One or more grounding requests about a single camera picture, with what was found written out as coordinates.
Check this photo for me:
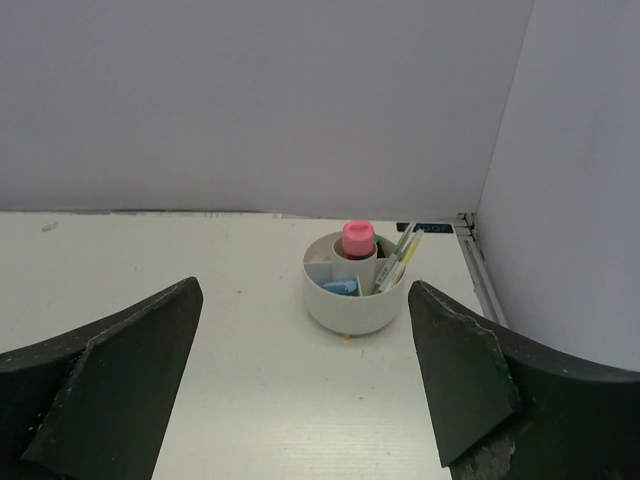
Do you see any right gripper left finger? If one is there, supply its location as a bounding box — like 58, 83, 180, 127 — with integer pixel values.
1, 277, 204, 479

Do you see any yellow thin pen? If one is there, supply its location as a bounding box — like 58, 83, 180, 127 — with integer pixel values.
380, 230, 424, 293

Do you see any white round divided container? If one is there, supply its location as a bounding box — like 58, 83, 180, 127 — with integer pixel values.
302, 232, 405, 336

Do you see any pink-lidded small jar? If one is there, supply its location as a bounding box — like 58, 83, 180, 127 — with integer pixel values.
341, 220, 376, 260

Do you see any blue highlighter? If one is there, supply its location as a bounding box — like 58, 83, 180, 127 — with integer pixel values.
322, 279, 358, 296

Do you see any green-capped black highlighter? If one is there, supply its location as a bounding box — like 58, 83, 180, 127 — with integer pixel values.
375, 235, 386, 258

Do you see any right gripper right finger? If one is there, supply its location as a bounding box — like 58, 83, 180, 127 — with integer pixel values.
408, 281, 639, 479

